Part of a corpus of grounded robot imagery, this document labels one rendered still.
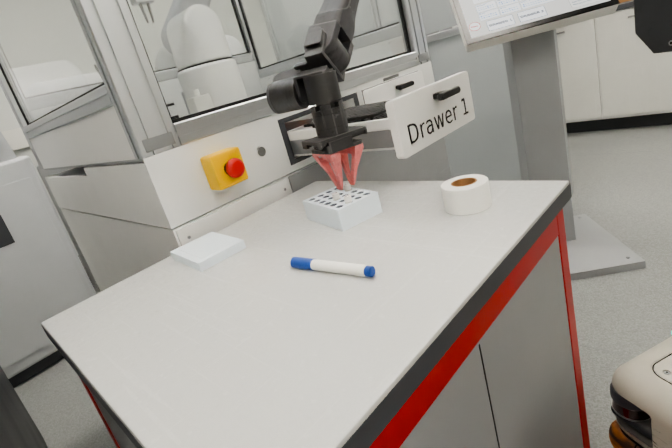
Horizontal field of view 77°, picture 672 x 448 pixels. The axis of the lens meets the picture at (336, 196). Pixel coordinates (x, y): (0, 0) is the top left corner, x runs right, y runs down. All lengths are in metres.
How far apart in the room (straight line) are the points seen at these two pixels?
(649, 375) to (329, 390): 0.82
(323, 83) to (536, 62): 1.28
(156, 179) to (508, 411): 0.69
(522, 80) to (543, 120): 0.19
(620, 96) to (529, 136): 1.98
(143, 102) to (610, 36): 3.37
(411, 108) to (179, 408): 0.62
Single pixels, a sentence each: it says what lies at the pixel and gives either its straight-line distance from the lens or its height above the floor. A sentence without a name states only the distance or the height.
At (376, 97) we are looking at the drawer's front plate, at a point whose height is 0.90.
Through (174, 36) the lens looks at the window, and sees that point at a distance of 0.95.
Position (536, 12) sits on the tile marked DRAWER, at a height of 1.00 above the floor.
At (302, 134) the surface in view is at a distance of 1.00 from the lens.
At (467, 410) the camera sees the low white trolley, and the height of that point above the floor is 0.63.
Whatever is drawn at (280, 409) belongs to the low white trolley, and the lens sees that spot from 0.40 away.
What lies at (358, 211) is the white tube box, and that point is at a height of 0.78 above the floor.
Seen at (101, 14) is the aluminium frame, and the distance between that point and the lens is 0.89.
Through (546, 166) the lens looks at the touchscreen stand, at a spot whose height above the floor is 0.40.
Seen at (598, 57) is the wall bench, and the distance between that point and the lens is 3.81.
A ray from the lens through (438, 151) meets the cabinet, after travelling 1.53.
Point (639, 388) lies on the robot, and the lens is 1.10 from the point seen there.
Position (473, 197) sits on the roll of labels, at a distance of 0.64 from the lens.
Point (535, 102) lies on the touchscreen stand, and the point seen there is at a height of 0.67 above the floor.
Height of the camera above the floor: 1.01
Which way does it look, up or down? 16 degrees down
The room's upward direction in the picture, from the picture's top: 16 degrees counter-clockwise
